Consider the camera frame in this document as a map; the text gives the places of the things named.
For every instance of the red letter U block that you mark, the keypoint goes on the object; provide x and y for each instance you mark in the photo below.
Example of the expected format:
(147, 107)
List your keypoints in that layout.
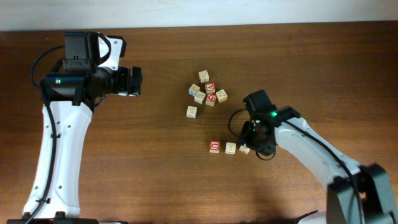
(215, 146)

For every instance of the wooden block yellow side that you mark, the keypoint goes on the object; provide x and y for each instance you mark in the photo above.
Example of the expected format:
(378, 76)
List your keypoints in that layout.
(221, 96)

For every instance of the red letter Q block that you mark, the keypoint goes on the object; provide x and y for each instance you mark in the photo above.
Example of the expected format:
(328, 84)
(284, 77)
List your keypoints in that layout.
(210, 99)

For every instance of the red letter V block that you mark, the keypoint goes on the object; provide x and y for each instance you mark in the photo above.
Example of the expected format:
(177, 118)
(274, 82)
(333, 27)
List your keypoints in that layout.
(210, 88)

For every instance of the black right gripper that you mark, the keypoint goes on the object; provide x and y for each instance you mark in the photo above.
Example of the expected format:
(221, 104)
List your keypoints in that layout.
(246, 134)

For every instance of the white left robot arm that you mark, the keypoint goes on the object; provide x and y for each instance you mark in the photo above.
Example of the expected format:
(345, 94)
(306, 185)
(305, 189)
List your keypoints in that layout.
(76, 85)

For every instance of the plain wooden block centre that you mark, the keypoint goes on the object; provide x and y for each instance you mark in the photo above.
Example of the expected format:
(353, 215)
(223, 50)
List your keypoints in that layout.
(200, 97)

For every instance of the wooden block lower left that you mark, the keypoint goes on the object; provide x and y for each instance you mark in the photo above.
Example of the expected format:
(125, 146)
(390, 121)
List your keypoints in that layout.
(192, 112)

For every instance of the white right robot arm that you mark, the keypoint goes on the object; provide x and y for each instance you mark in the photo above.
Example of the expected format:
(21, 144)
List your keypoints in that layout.
(355, 193)

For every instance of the wooden block top middle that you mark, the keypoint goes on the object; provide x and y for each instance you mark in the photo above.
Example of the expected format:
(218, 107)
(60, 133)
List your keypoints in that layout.
(203, 76)

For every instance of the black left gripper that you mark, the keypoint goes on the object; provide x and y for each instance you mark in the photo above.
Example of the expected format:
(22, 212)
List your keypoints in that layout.
(123, 74)

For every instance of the wooden block green side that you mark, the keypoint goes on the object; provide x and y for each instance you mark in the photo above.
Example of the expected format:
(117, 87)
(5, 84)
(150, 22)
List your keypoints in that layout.
(230, 148)

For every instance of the wooden letter X block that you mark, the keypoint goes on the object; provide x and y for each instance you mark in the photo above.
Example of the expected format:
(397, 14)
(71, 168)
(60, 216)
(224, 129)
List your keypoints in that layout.
(244, 149)

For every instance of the wooden block blue side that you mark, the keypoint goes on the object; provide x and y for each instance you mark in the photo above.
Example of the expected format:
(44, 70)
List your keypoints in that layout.
(192, 91)

